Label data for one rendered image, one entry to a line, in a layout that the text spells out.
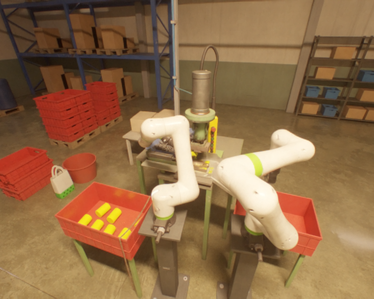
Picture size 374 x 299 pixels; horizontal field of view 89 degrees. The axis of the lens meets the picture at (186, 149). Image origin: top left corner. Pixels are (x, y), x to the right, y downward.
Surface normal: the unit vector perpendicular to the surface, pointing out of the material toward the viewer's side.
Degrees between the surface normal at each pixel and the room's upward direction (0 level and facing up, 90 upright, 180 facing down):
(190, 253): 0
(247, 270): 90
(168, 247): 90
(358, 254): 0
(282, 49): 90
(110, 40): 90
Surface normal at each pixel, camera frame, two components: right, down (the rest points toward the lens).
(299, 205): -0.34, 0.47
